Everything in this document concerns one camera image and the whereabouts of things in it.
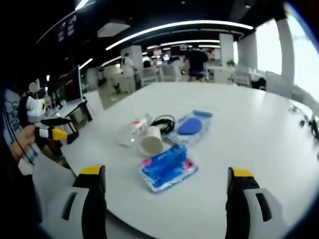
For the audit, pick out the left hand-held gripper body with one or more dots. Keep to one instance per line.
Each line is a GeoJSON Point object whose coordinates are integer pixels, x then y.
{"type": "Point", "coordinates": [35, 109]}

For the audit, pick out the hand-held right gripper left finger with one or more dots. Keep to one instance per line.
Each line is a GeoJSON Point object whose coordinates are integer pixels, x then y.
{"type": "Point", "coordinates": [93, 199]}

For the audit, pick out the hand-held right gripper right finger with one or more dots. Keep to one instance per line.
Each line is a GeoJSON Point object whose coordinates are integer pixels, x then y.
{"type": "Point", "coordinates": [240, 199]}

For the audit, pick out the clear plastic bag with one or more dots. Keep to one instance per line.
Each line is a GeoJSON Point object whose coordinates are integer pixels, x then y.
{"type": "Point", "coordinates": [128, 137]}

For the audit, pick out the blue packet with pink label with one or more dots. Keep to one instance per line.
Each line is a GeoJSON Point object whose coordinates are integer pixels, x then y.
{"type": "Point", "coordinates": [169, 168]}

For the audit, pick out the white paper cup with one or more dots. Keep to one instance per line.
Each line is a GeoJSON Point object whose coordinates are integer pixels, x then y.
{"type": "Point", "coordinates": [152, 143]}

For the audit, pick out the clear plastic bottle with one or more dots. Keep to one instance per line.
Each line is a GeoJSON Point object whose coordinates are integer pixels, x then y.
{"type": "Point", "coordinates": [142, 124]}

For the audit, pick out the blue pad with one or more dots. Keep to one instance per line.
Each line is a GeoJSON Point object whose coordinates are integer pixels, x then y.
{"type": "Point", "coordinates": [190, 125]}

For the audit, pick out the person's left hand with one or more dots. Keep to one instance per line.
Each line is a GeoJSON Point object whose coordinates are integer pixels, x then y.
{"type": "Point", "coordinates": [23, 140]}

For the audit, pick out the white side desk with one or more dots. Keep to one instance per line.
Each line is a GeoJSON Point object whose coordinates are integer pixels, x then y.
{"type": "Point", "coordinates": [65, 109]}

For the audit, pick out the dark monitor screen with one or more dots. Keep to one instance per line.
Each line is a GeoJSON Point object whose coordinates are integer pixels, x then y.
{"type": "Point", "coordinates": [72, 85]}

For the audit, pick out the white table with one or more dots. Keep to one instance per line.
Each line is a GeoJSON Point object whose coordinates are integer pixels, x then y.
{"type": "Point", "coordinates": [204, 139]}

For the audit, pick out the green potted plant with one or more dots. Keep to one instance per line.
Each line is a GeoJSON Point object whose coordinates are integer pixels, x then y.
{"type": "Point", "coordinates": [231, 63]}

